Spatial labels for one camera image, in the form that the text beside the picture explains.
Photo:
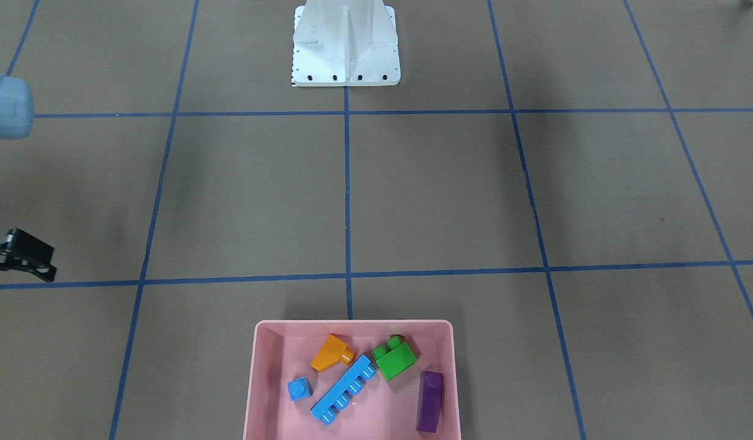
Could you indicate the orange sloped block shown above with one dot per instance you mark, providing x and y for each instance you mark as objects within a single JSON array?
[{"x": 332, "y": 352}]

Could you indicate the green two-stud block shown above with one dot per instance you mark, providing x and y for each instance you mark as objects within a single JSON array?
[{"x": 393, "y": 357}]

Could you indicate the long blue studded block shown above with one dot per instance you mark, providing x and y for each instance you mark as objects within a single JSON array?
[{"x": 339, "y": 395}]

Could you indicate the small blue cube block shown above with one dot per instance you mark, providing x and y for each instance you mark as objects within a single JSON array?
[{"x": 299, "y": 388}]

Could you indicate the purple sloped block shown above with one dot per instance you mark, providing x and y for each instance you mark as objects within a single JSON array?
[{"x": 430, "y": 401}]

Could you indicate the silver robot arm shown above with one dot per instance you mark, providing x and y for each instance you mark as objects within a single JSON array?
[{"x": 17, "y": 108}]

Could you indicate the pink plastic box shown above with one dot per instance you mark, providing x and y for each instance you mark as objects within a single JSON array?
[{"x": 283, "y": 349}]

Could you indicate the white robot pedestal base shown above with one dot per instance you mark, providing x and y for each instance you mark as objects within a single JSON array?
[{"x": 345, "y": 44}]

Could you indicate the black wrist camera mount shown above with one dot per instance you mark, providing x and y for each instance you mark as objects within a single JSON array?
[{"x": 23, "y": 252}]

